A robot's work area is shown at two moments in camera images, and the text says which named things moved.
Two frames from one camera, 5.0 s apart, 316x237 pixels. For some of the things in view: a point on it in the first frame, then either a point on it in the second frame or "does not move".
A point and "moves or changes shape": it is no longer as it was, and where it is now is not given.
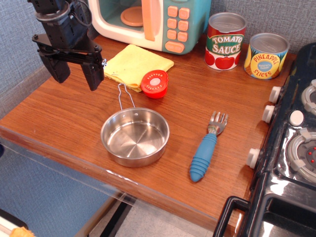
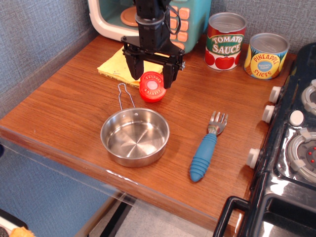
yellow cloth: [130, 66] does not move
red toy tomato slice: [154, 84] moves or changes shape
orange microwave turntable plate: [132, 16] does not move
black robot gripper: [66, 36] -> [154, 42]
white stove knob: [274, 94] does not move
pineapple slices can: [266, 56] does not move
